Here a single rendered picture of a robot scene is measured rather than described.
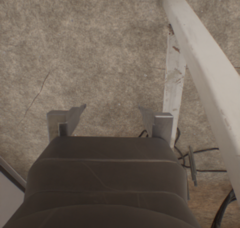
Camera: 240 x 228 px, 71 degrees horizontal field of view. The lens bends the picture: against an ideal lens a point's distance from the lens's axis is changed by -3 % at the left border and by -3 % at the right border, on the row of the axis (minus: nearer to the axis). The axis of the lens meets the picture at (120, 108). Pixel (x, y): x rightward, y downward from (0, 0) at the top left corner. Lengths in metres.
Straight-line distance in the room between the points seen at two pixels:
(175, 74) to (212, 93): 0.39
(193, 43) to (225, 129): 0.24
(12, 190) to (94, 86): 0.69
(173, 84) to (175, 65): 0.08
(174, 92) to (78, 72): 0.55
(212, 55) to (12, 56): 1.02
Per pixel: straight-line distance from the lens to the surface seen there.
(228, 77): 0.37
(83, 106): 0.15
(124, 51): 0.91
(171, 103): 0.78
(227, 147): 0.29
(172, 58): 0.68
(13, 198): 0.57
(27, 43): 1.07
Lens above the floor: 0.85
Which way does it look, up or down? 51 degrees down
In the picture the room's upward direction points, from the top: 170 degrees counter-clockwise
